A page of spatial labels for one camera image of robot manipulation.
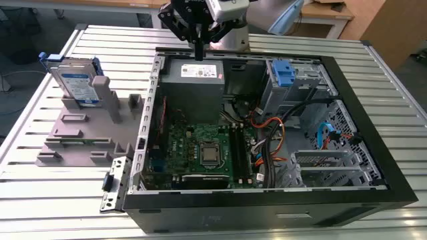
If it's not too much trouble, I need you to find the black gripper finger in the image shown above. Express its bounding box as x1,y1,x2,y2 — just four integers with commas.
199,19,250,62
158,3,202,62

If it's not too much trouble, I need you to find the hard disk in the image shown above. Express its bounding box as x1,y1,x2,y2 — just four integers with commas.
38,51,105,109

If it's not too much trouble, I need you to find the blue SATA wire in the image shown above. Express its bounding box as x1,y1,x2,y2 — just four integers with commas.
318,121,340,151

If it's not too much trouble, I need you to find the red orange power wire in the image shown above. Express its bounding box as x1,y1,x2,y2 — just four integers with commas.
333,133,365,146

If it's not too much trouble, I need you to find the metal disk bay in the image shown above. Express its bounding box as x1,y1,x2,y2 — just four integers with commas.
290,149,384,188

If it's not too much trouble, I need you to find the long wooden desk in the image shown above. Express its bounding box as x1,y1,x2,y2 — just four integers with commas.
33,0,169,29

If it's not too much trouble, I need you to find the blue drive cage latch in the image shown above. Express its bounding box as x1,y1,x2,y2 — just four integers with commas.
272,59,297,88

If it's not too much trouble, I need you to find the grey power supply unit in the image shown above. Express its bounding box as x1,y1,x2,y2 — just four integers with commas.
159,58,228,126

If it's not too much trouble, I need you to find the small wooden desk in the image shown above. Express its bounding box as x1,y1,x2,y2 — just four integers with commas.
293,2,356,40

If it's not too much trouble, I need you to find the silver drive cage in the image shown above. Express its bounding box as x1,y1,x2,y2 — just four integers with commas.
260,58,338,118

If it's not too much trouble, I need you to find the green motherboard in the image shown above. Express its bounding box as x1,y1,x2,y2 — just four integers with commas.
149,122,269,190

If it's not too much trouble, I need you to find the black bin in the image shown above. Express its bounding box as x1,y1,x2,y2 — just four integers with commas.
0,23,43,66

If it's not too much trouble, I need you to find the grey parts rack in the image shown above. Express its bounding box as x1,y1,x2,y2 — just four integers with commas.
35,76,147,168

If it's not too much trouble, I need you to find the silver CPU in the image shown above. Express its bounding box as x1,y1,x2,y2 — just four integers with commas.
199,146,224,162

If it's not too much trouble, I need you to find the black RAM slot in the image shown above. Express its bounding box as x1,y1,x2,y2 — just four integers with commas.
237,124,256,185

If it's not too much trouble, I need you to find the wooden cabinet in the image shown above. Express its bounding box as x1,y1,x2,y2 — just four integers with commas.
340,0,427,73

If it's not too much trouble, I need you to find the CPU socket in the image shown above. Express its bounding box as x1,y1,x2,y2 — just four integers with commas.
198,140,229,169

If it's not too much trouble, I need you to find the green RAM stick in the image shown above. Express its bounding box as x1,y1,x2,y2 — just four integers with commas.
59,138,113,146

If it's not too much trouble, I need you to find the black graphics card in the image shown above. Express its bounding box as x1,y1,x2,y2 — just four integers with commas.
171,173,232,190

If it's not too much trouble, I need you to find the blue VGA connector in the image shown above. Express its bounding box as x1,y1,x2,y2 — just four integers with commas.
102,171,115,191

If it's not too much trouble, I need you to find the black PC case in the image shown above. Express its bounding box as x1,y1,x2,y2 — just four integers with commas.
122,46,421,235

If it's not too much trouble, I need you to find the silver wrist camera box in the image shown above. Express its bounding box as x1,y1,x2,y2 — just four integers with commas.
205,0,252,23

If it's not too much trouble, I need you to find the yellow black wire bundle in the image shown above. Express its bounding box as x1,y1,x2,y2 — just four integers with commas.
219,109,248,127

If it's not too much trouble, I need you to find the orange wire bundle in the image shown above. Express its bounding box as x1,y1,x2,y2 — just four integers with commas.
249,116,289,167

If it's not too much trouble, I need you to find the thick black cable bundle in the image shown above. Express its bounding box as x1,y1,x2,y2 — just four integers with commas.
260,98,337,189

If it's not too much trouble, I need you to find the silver rear latch bracket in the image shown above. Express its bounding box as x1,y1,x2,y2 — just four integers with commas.
99,156,131,214

